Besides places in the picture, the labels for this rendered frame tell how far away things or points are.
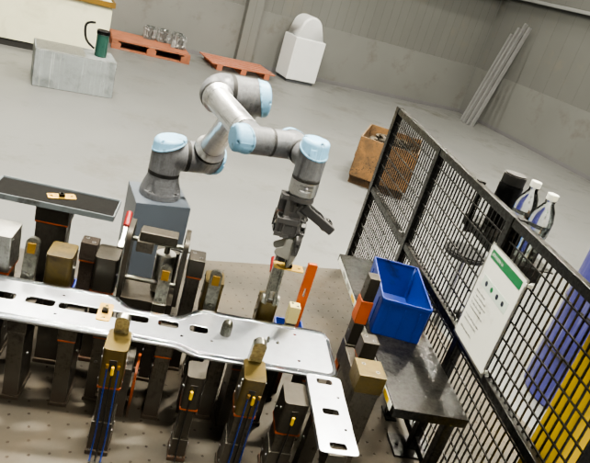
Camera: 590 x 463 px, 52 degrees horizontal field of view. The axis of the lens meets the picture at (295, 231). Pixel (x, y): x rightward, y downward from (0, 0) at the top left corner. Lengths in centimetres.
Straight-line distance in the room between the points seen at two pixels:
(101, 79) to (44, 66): 63
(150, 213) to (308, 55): 1007
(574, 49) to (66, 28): 921
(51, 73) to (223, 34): 535
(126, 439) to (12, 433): 29
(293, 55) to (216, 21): 160
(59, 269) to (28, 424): 43
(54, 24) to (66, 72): 180
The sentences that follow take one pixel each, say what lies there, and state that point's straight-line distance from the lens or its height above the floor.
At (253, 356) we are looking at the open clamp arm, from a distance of 160.
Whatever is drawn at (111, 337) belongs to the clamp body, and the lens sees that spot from 160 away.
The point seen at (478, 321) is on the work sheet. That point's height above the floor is 125.
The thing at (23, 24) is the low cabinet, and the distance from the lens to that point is 936.
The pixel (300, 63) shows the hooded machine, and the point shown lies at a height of 39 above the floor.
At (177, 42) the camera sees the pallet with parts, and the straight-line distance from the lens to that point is 1133.
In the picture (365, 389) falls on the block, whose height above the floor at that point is 102.
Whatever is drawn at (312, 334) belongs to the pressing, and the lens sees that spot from 189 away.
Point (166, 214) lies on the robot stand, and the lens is 225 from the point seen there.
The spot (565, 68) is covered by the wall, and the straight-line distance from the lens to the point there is 1333.
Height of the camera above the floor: 198
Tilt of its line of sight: 23 degrees down
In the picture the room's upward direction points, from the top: 17 degrees clockwise
